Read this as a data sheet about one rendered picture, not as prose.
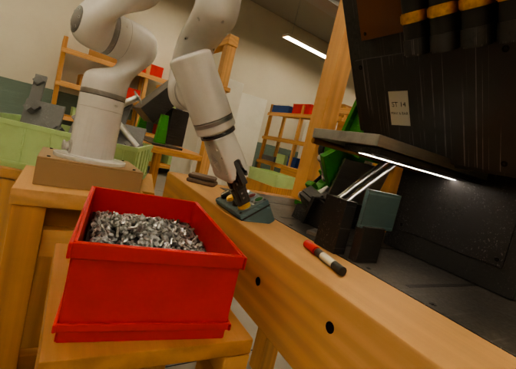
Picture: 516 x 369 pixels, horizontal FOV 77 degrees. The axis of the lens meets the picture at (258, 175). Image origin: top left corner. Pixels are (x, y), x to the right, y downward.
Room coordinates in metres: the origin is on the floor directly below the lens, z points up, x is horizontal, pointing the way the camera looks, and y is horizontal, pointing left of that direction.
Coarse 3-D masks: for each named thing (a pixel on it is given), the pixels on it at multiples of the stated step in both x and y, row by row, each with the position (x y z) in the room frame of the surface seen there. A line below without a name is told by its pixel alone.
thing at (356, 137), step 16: (320, 144) 0.64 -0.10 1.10; (336, 144) 0.66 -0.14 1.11; (352, 144) 0.57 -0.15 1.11; (368, 144) 0.52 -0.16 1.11; (384, 144) 0.51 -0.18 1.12; (400, 144) 0.53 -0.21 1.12; (400, 160) 0.55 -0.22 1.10; (416, 160) 0.57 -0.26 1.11; (432, 160) 0.58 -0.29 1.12; (448, 160) 0.60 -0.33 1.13; (448, 176) 0.67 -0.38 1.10; (464, 176) 0.65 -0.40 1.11; (480, 176) 0.66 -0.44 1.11
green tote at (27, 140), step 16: (0, 128) 1.15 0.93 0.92; (16, 128) 1.16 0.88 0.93; (32, 128) 1.17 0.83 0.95; (48, 128) 1.18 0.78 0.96; (64, 128) 1.56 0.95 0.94; (0, 144) 1.15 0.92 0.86; (16, 144) 1.16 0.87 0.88; (32, 144) 1.17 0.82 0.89; (48, 144) 1.18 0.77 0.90; (144, 144) 1.63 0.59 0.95; (0, 160) 1.15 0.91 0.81; (16, 160) 1.17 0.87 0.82; (32, 160) 1.18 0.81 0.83; (128, 160) 1.24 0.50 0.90; (144, 160) 1.50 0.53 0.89; (144, 176) 1.61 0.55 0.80
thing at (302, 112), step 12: (276, 108) 7.90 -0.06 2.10; (288, 108) 7.58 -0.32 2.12; (300, 108) 7.20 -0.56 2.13; (312, 108) 6.96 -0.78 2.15; (300, 120) 7.07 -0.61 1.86; (264, 144) 8.04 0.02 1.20; (276, 144) 8.30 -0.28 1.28; (300, 144) 6.85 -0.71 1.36; (264, 156) 7.97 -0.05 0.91; (276, 156) 7.55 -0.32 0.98; (288, 156) 7.37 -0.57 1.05
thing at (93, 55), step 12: (60, 60) 5.80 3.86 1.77; (96, 60) 6.08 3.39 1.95; (108, 60) 6.30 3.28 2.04; (60, 72) 5.82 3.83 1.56; (144, 72) 6.68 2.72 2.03; (156, 72) 6.80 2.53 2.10; (60, 84) 5.81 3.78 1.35; (72, 84) 5.91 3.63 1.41; (144, 84) 6.65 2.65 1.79; (144, 96) 6.67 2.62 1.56; (72, 108) 6.11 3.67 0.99; (72, 120) 5.97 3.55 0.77; (132, 120) 6.67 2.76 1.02; (168, 156) 7.14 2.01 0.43; (168, 168) 7.09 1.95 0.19
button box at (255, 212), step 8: (248, 192) 0.81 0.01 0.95; (216, 200) 0.83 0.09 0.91; (224, 200) 0.81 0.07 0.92; (264, 200) 0.74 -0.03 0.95; (224, 208) 0.80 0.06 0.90; (232, 208) 0.76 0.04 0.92; (248, 208) 0.73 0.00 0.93; (256, 208) 0.73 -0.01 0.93; (264, 208) 0.74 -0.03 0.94; (240, 216) 0.71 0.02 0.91; (248, 216) 0.72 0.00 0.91; (256, 216) 0.73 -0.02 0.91; (264, 216) 0.74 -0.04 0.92; (272, 216) 0.76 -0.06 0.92
